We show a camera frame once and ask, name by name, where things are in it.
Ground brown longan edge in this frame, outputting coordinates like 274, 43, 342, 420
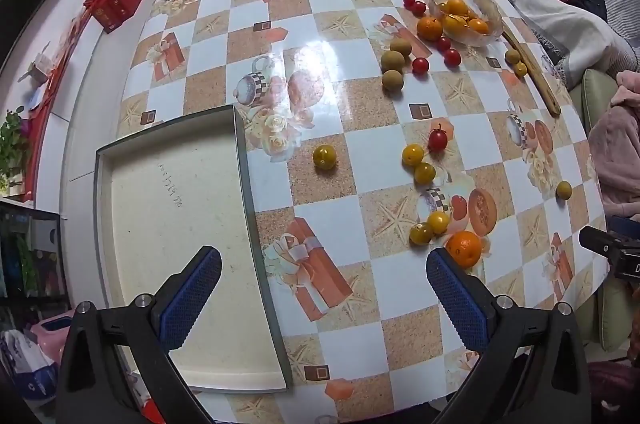
555, 180, 573, 201

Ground red tomato with stem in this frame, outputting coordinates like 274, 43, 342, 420
427, 126, 449, 153

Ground brown longan bottom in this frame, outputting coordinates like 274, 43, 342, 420
381, 69, 405, 94

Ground brown longan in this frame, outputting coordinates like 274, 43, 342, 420
381, 69, 405, 94
390, 37, 412, 59
381, 50, 406, 73

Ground yellow tomato mid table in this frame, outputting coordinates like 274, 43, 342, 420
312, 144, 337, 170

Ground dark yellow tomato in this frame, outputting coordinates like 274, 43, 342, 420
409, 222, 434, 246

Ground green sofa cushion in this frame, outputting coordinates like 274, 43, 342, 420
568, 67, 637, 353

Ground pink plastic stool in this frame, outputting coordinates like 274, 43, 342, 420
29, 310, 74, 366

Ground white blue plastic bag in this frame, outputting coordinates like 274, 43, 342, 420
1, 330, 58, 404

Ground pink fuzzy garment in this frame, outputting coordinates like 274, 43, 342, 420
588, 71, 640, 222

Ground dark shelf cabinet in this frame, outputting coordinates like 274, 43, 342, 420
1, 201, 70, 330

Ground large orange near gripper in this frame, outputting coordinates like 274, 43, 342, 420
445, 231, 483, 269

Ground shallow white tray box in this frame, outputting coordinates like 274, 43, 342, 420
94, 104, 292, 394

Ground wooden spatula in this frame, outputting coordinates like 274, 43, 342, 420
418, 0, 562, 119

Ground yellow tomato beside spatula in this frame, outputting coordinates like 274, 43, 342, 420
513, 62, 528, 77

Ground yellow tomato lower pair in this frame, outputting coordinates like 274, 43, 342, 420
413, 162, 436, 186

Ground yellow tomato pair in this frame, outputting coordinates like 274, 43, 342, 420
401, 144, 424, 167
413, 162, 436, 186

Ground green potted plant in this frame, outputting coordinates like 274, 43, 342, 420
0, 106, 30, 198

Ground longan beside spatula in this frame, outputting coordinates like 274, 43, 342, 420
504, 48, 521, 66

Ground yellow tomato upper pair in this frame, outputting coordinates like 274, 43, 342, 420
401, 144, 424, 167

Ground red cherry tomato by orange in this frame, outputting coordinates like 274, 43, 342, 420
436, 36, 451, 52

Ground clear glass fruit bowl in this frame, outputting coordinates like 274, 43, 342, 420
428, 0, 503, 47

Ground oranges in bowl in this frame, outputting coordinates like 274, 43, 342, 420
439, 0, 489, 36

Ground orange beside glass bowl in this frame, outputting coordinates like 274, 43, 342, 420
416, 16, 442, 43

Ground brown longan top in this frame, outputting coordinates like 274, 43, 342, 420
390, 37, 412, 59

